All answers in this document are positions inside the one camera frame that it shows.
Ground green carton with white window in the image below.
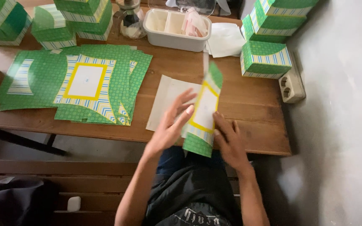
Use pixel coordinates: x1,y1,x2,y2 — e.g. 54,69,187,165
181,61,224,158

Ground white paper sheet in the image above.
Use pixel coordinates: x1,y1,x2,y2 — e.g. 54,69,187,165
146,75,203,132

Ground person's black printed shirt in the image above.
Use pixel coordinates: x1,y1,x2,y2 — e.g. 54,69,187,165
143,165,243,226

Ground brown wooden bench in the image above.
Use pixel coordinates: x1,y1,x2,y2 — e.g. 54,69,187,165
0,158,241,226

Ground person's left hand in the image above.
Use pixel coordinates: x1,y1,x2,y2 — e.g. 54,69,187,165
145,89,198,156

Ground white plastic divided tray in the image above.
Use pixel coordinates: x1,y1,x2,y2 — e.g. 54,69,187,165
143,8,212,53

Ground green patterned folded box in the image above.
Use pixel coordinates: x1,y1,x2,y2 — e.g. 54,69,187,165
250,6,307,36
255,0,320,17
240,41,292,80
241,14,288,44

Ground glass jar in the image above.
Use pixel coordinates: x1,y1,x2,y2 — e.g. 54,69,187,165
113,0,147,40

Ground stack of white papers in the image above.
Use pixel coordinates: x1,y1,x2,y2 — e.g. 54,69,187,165
206,23,247,58

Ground white power strip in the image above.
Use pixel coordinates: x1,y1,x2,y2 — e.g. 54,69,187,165
278,52,306,104

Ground person's right hand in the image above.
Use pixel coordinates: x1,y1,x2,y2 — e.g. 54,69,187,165
212,111,254,172

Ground black bag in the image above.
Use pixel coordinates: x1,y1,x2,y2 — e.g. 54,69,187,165
0,177,59,226

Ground stack of green assembled boxes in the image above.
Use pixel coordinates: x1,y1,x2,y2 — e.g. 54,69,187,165
0,0,114,51

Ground clear plastic container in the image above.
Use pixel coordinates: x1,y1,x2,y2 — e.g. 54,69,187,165
148,0,232,16

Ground small white case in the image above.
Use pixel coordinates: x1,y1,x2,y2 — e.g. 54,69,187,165
67,196,81,212

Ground person's blue shorts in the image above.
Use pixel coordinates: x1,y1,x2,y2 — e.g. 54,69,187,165
156,146,225,176

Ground black metal table leg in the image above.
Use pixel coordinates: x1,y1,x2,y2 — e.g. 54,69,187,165
0,126,68,156

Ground pink and white sachets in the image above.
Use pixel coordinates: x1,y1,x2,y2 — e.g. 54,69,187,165
181,8,209,37

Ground pile of flat green cartons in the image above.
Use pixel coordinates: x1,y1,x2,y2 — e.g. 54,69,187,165
0,44,153,127

